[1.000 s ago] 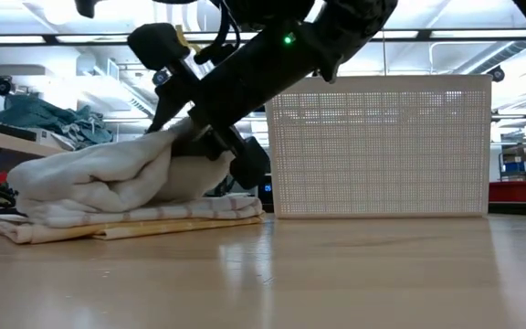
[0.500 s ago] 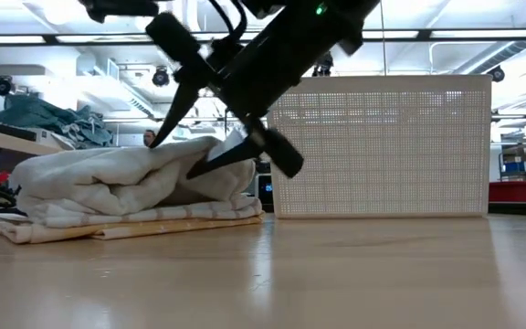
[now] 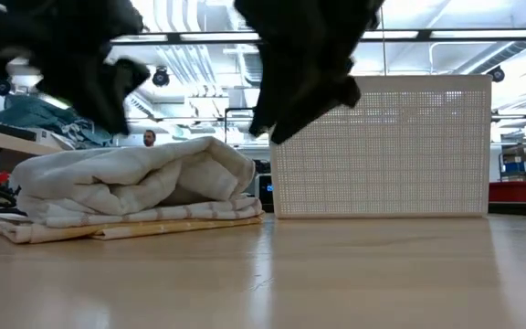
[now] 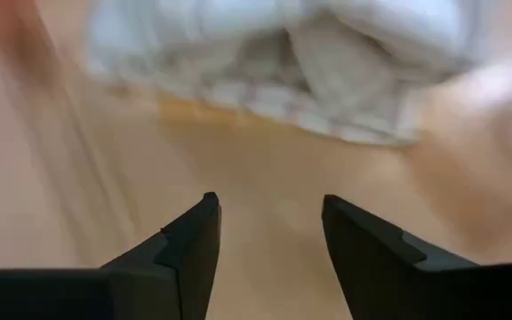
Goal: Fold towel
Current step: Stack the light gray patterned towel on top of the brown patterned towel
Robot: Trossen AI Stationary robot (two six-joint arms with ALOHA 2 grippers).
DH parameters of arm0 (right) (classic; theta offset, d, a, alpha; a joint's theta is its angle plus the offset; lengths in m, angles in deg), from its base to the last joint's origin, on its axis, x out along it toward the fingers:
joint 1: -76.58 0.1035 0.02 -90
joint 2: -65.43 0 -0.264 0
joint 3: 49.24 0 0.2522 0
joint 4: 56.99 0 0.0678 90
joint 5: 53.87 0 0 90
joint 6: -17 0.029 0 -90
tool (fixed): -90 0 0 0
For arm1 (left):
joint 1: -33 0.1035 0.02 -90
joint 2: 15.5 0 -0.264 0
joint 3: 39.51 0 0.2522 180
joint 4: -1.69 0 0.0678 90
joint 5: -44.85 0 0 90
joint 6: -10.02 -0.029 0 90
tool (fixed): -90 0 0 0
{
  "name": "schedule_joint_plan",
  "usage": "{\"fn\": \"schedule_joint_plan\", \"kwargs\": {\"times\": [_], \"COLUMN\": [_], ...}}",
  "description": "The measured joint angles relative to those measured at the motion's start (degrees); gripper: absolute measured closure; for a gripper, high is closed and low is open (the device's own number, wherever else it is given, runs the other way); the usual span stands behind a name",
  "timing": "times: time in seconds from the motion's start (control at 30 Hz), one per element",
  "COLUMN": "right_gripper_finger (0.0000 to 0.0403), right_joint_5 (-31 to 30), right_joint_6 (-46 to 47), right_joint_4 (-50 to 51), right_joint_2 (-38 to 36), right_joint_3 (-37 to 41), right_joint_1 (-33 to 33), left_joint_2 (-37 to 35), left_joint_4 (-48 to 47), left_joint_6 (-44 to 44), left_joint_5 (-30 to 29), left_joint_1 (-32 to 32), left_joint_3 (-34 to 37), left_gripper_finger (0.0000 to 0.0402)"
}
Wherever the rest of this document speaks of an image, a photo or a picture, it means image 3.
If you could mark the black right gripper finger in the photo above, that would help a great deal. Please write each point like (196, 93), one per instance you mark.
(263, 105)
(308, 105)

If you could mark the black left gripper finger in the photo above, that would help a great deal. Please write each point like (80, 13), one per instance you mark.
(94, 100)

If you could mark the plain white towel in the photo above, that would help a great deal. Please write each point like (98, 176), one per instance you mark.
(130, 173)

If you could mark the white towel with pink stripes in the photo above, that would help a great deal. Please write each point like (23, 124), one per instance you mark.
(199, 211)

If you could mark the yellow checked towel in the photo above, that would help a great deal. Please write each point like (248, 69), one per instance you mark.
(130, 230)

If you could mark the flat white box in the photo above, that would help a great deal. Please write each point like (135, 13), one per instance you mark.
(53, 137)

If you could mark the blue cloth pile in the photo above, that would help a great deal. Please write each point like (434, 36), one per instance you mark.
(39, 114)

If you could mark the person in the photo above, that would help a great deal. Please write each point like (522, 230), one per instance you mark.
(149, 137)

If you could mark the small device with blue display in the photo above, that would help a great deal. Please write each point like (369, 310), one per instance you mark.
(266, 188)

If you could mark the white perforated plastic basket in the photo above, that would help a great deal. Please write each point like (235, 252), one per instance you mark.
(381, 151)

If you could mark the wooden side table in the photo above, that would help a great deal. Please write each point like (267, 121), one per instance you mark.
(7, 141)

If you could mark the blue storage box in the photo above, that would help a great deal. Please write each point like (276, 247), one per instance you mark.
(521, 166)

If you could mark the black right wrist camera housing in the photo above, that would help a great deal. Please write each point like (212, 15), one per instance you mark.
(347, 91)

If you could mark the black ceiling camera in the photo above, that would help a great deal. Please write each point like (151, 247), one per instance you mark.
(496, 74)
(3, 87)
(160, 77)

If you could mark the black ceiling rail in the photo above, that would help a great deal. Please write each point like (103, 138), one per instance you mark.
(427, 35)

